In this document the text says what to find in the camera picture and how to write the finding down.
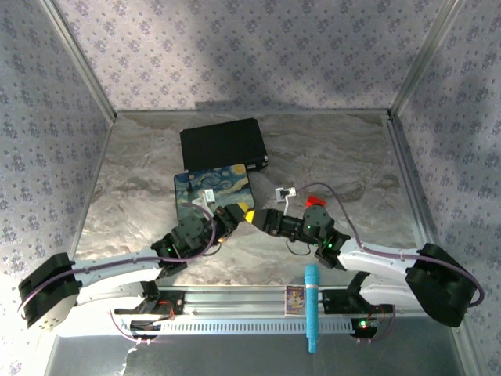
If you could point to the starry night print box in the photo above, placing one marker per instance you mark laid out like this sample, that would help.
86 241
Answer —
227 180

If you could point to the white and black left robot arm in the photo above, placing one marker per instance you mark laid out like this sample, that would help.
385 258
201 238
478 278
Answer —
117 266

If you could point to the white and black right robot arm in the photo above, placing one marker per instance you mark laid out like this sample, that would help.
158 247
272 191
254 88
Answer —
375 256

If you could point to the red plastic block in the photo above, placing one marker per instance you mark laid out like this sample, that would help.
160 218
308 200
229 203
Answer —
316 201

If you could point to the black hard case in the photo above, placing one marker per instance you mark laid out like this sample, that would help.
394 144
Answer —
223 145

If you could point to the small purple card box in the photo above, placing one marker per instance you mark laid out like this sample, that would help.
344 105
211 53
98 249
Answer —
294 299

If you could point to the cyan marker pen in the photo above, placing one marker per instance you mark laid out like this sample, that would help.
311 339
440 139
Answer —
312 305

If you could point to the grey metal sheet plate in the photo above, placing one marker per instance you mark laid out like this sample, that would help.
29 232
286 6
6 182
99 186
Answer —
235 358

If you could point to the aluminium mounting rail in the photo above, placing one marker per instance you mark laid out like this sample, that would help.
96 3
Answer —
235 301

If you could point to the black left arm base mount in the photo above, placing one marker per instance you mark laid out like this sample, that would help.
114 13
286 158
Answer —
164 303

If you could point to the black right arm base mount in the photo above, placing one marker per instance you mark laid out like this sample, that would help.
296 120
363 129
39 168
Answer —
340 303

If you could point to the aluminium back frame bar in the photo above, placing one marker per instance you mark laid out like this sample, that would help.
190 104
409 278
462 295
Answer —
250 112

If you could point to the aluminium side frame bar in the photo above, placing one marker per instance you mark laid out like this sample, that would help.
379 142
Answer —
88 188
411 184

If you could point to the aluminium corner post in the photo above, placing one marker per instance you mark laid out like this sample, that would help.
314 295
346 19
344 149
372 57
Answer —
424 58
82 62

